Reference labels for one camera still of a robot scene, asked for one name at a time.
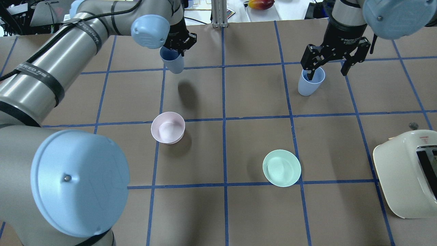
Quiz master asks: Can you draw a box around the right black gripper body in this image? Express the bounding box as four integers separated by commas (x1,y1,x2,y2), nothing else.
303,19,370,66

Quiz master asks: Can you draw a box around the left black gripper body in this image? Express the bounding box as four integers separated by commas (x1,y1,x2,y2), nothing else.
163,16,198,52

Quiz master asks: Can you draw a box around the blue cup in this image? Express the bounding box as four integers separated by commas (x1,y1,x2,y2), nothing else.
298,67,326,96
160,47,184,74

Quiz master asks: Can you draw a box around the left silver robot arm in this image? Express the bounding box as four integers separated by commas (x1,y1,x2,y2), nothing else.
0,0,197,246

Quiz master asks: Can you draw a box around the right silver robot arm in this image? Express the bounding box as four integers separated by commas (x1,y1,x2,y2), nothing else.
300,0,436,81

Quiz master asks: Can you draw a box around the small remote control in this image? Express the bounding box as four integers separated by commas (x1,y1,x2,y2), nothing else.
226,7,236,19

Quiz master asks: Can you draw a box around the silver metal tray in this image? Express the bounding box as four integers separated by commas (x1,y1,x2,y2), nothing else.
243,0,281,22

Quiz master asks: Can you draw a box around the red apple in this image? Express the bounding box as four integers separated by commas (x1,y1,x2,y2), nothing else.
247,0,275,10

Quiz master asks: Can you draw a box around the pink bowl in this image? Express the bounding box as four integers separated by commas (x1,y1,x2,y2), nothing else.
151,112,185,145

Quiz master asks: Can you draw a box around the mint green bowl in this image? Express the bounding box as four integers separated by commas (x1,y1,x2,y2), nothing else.
262,149,302,187

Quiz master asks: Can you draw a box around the white toaster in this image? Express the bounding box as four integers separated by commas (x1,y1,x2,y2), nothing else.
372,129,437,219

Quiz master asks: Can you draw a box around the aluminium frame post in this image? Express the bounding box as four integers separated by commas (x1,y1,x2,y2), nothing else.
211,0,228,28

